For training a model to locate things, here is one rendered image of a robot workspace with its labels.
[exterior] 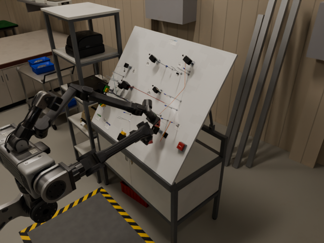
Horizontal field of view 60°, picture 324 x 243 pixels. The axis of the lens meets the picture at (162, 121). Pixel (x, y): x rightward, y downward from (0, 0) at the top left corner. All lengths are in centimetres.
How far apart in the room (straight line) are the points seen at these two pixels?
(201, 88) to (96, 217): 175
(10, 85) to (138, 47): 312
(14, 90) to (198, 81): 387
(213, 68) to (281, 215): 178
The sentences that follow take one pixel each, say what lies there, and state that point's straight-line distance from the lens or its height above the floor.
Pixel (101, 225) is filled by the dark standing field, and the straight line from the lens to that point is 299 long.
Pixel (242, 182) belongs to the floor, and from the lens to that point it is 343.
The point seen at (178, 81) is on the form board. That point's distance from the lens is 219.
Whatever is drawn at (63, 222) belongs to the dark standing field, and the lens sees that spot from 311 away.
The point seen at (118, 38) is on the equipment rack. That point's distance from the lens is 280.
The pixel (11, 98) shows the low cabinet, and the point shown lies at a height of 19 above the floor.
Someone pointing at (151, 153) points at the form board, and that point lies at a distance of 219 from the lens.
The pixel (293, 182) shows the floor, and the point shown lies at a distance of 362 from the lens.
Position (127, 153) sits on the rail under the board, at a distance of 238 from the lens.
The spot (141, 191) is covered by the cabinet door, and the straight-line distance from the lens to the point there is 259.
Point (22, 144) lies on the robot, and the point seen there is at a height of 156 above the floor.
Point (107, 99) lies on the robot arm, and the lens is 191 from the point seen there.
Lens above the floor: 231
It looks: 32 degrees down
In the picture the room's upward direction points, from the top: 1 degrees counter-clockwise
